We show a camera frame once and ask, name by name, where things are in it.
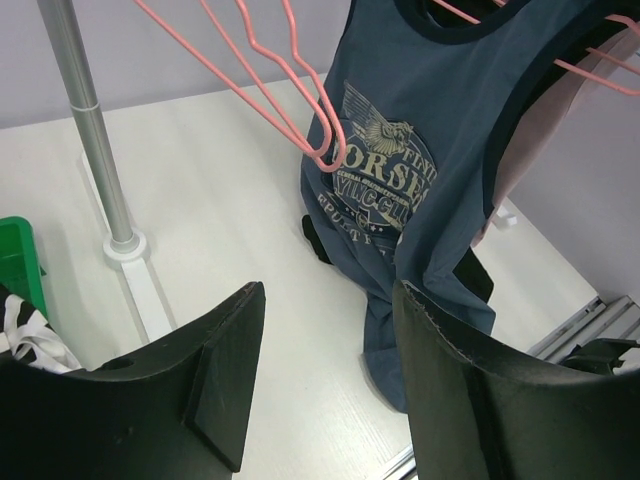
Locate blue tank top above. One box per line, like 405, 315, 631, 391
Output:
300, 1, 639, 412

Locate black tank top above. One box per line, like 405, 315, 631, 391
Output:
301, 1, 528, 303

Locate mauve pink tank top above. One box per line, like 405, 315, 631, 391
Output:
471, 32, 639, 247

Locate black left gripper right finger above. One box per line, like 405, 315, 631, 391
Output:
391, 278, 640, 480

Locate striped black white shirt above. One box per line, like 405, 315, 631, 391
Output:
0, 285, 81, 374

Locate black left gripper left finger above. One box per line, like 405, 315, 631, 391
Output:
1, 282, 264, 479

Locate pink hanger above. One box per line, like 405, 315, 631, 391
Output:
433, 0, 639, 97
131, 1, 347, 148
200, 0, 346, 173

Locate silver clothes rack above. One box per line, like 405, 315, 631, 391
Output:
37, 1, 173, 342

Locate green plastic bin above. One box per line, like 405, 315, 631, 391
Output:
0, 216, 48, 317

